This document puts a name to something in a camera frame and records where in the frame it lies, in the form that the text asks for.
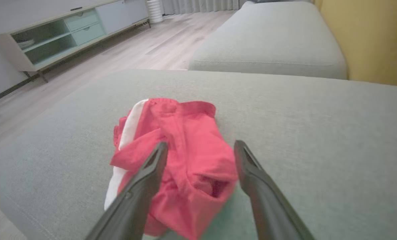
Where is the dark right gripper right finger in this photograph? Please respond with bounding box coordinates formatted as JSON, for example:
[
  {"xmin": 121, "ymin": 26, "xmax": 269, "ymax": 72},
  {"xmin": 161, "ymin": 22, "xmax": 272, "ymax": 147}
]
[{"xmin": 233, "ymin": 140, "xmax": 316, "ymax": 240}]

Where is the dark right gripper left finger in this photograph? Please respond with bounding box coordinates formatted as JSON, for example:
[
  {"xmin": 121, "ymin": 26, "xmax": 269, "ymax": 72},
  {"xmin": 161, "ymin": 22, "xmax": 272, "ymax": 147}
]
[{"xmin": 85, "ymin": 142, "xmax": 169, "ymax": 240}]

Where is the red basketball jersey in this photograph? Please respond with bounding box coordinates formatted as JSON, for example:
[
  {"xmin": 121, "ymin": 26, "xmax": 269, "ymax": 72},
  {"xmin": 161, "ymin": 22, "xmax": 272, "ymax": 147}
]
[{"xmin": 104, "ymin": 98, "xmax": 239, "ymax": 240}]

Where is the large grey sofa seat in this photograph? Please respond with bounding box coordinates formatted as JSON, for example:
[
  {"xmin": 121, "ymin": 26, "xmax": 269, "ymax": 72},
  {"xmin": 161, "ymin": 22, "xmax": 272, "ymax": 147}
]
[{"xmin": 0, "ymin": 69, "xmax": 397, "ymax": 240}]

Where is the small grey sofa cushion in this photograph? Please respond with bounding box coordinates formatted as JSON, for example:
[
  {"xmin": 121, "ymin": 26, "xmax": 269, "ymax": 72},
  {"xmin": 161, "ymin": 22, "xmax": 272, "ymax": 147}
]
[{"xmin": 188, "ymin": 0, "xmax": 348, "ymax": 80}]

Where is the pale green TV cabinet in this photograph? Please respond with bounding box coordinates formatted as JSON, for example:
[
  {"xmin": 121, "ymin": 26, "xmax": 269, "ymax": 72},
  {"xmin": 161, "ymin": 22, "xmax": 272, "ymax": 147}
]
[{"xmin": 0, "ymin": 0, "xmax": 151, "ymax": 83}]

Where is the white ribbed cylinder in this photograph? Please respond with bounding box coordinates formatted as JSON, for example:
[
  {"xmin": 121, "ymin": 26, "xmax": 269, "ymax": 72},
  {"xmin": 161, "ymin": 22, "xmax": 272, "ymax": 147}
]
[{"xmin": 146, "ymin": 0, "xmax": 164, "ymax": 24}]

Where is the stack of white plates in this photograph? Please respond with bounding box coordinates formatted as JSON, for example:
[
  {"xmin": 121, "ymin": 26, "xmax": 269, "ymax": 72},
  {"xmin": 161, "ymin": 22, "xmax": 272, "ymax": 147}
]
[{"xmin": 17, "ymin": 38, "xmax": 35, "ymax": 50}]

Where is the yellow sofa backrest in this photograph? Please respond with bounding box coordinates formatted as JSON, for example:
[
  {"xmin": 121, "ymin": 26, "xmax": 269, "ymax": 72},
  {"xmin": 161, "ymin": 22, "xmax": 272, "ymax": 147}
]
[{"xmin": 313, "ymin": 0, "xmax": 397, "ymax": 88}]

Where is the grey curtain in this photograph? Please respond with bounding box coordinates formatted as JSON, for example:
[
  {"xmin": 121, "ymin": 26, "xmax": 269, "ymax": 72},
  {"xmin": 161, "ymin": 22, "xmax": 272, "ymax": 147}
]
[{"xmin": 162, "ymin": 0, "xmax": 241, "ymax": 16}]

